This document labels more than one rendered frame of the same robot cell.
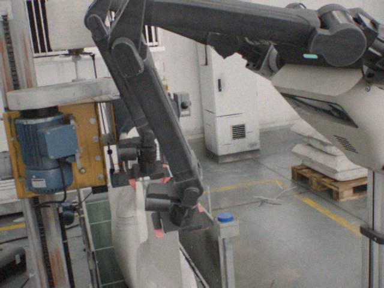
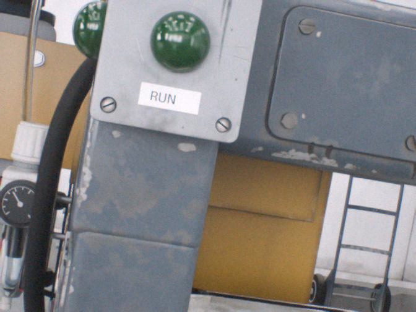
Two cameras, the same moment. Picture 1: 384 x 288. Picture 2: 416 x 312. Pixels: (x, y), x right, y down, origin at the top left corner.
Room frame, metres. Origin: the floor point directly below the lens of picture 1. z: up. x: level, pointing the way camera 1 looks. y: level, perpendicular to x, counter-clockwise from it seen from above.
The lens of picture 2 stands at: (1.82, -0.39, 1.25)
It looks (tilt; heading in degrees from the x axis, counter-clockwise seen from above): 3 degrees down; 97
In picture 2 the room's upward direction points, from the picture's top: 10 degrees clockwise
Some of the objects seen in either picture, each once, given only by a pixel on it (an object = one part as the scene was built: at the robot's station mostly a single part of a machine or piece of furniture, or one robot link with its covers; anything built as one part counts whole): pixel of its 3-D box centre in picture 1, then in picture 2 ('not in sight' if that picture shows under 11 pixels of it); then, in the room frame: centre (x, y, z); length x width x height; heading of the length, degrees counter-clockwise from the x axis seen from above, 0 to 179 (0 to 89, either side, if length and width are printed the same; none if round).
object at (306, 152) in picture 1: (328, 148); not in sight; (4.44, -1.36, 0.32); 0.67 x 0.42 x 0.14; 109
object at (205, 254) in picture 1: (189, 225); not in sight; (2.33, 0.06, 0.54); 1.05 x 0.02 x 0.41; 16
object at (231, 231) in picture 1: (225, 225); not in sight; (1.65, -0.10, 0.81); 0.08 x 0.08 x 0.06; 16
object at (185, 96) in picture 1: (182, 104); (174, 44); (1.75, 0.03, 1.29); 0.08 x 0.05 x 0.09; 16
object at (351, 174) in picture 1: (336, 165); not in sight; (4.22, -1.37, 0.20); 0.66 x 0.44 x 0.12; 16
